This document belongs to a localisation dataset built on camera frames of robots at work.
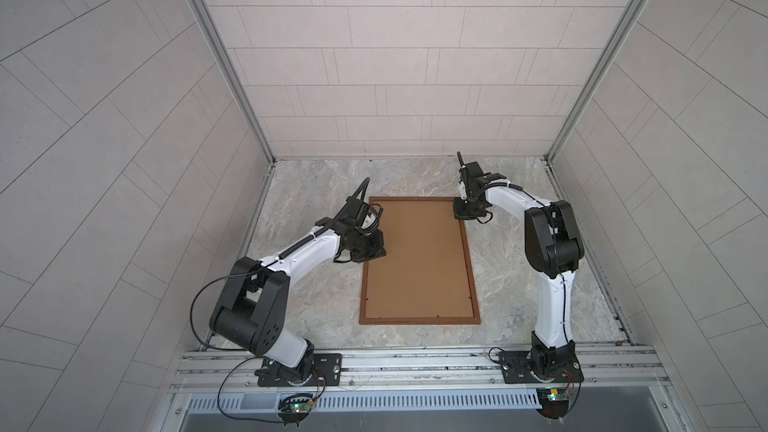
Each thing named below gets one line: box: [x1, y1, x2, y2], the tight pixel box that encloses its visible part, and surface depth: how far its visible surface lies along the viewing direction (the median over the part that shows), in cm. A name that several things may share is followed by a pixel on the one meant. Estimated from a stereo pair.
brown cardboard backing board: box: [366, 200, 474, 318], surface depth 87 cm
